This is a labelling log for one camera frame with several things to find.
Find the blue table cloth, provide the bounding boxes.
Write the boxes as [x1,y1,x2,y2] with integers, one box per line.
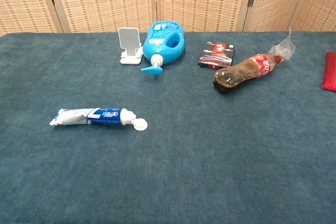
[0,31,336,224]

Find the white phone stand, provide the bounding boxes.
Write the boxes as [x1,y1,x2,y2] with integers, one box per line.
[118,27,144,65]

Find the red certificate booklet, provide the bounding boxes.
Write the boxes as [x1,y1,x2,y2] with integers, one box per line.
[321,51,336,93]

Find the cola bottle with red label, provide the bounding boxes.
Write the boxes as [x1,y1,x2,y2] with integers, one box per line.
[213,53,286,93]

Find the clear plastic wrap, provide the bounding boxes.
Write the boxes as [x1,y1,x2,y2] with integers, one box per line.
[267,27,296,63]

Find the blue pump detergent bottle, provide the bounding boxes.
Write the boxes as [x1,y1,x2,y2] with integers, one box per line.
[141,20,186,76]

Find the blue white toothpaste tube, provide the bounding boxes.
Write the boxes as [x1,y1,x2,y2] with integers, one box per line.
[49,108,148,132]

